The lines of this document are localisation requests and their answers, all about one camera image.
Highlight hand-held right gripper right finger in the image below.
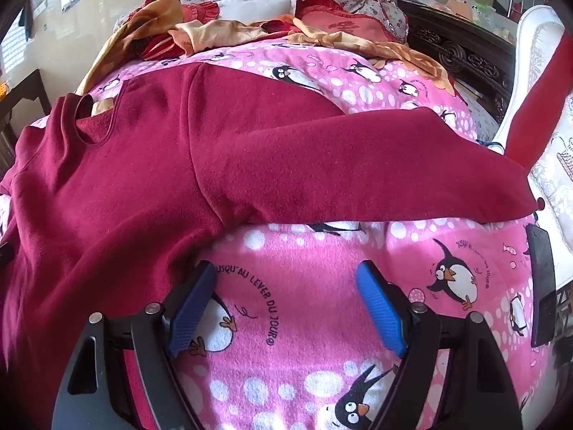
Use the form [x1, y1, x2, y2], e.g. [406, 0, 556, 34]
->
[356, 260, 524, 430]

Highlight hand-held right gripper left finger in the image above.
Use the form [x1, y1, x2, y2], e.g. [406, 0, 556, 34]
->
[51, 261, 218, 430]

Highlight maroon fleece sweater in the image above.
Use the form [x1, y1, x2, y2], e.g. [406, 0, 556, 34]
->
[0, 63, 544, 430]

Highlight pink penguin print blanket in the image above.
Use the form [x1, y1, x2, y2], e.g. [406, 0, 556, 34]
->
[0, 40, 560, 430]

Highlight black phone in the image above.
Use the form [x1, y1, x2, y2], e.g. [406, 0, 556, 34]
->
[525, 223, 558, 348]

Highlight red cloth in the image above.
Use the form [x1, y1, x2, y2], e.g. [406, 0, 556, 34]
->
[505, 31, 573, 164]

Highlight dark carved wooden headboard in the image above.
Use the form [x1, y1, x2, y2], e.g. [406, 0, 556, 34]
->
[396, 0, 517, 121]

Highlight dark wooden table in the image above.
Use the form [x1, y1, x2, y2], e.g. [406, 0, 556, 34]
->
[0, 69, 52, 166]

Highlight peach cloth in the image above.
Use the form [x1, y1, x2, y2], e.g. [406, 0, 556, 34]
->
[169, 18, 269, 57]

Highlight orange satin cloth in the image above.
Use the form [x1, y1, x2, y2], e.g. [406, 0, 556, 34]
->
[74, 0, 453, 97]

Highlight red heart cushion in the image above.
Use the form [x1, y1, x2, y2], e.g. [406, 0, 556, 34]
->
[295, 0, 399, 43]

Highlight red ruffled pillow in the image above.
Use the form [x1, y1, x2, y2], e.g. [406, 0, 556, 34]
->
[134, 2, 220, 61]

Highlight white pillow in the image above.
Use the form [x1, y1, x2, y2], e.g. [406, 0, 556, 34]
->
[217, 0, 298, 23]

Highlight pile of plastic bags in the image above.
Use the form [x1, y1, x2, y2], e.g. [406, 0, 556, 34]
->
[430, 0, 515, 41]

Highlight white embroidered armchair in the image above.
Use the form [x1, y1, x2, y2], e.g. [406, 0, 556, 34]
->
[495, 4, 573, 252]

